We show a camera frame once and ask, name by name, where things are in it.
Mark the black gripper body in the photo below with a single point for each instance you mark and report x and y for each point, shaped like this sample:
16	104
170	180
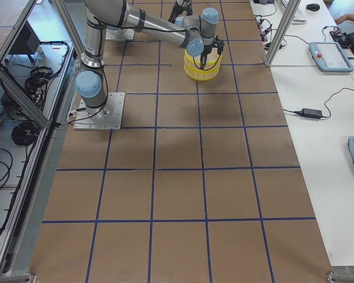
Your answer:
206	50

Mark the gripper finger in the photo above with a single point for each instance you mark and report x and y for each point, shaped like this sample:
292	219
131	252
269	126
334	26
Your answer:
220	48
203	61

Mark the yellow steamer layer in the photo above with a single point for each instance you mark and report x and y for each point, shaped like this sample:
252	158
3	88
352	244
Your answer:
197	66
201	75

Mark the black computer mouse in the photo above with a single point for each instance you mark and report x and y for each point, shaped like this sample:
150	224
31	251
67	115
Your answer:
313	7

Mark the black power adapter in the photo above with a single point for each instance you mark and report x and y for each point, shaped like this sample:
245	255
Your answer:
309	113

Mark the aluminium frame post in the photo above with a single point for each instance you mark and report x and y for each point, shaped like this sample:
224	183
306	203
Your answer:
283	25

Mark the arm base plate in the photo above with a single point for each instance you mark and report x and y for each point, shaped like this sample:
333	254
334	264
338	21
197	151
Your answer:
109	118

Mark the aluminium frame rail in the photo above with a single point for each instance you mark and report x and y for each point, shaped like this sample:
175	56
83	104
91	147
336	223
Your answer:
18	94

